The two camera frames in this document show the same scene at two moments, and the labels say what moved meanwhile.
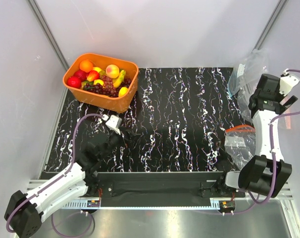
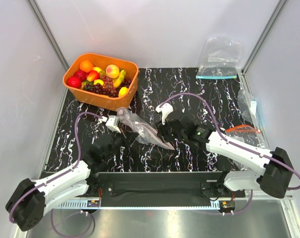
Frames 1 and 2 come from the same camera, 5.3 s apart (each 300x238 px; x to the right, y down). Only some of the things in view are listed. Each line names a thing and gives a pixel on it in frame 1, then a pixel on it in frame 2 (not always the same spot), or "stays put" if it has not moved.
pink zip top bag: x=287 y=119 to x=145 y=133
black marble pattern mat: x=177 y=124 stays put
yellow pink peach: x=112 y=71 stays put
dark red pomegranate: x=81 y=75 stays put
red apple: x=74 y=82 stays put
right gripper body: x=278 y=97 to x=166 y=131
